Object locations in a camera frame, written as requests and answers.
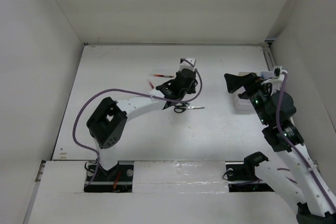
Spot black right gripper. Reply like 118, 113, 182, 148
224, 72, 274, 125

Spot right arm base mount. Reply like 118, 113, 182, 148
222, 152, 274, 193

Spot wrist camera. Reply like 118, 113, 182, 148
179, 58, 196, 71
260, 66, 288, 85

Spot orange capped red pen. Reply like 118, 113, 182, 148
149, 74, 175, 78

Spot black handled scissors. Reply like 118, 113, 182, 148
174, 103, 205, 114

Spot white divided container left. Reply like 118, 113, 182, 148
233, 86, 254, 112

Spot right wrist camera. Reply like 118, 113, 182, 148
260, 66, 288, 85

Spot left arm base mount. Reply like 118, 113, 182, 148
83, 162, 134, 193

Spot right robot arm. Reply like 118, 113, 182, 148
224, 68, 335, 223

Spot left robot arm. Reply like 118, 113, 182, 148
86, 68, 197, 180

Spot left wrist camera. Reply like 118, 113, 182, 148
179, 58, 196, 71

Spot aluminium rail right side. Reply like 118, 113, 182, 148
262, 40, 276, 71

